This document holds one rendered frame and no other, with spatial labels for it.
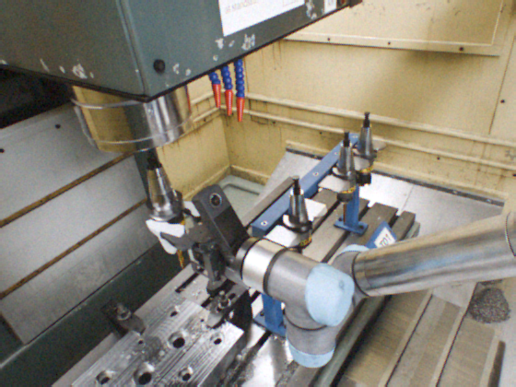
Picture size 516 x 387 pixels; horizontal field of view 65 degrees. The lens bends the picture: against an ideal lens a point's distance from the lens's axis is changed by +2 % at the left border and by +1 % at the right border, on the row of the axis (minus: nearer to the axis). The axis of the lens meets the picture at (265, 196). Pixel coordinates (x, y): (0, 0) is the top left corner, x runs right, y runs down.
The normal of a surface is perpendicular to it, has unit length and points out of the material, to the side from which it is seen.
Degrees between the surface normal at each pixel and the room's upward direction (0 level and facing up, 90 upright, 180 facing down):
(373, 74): 90
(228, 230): 61
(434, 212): 24
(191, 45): 90
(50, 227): 90
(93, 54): 90
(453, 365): 8
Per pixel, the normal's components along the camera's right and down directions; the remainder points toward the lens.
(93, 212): 0.81, 0.27
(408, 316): -0.02, -0.87
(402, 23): -0.58, 0.51
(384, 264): -0.84, -0.20
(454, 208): -0.32, -0.53
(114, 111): -0.02, 0.58
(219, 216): 0.64, -0.12
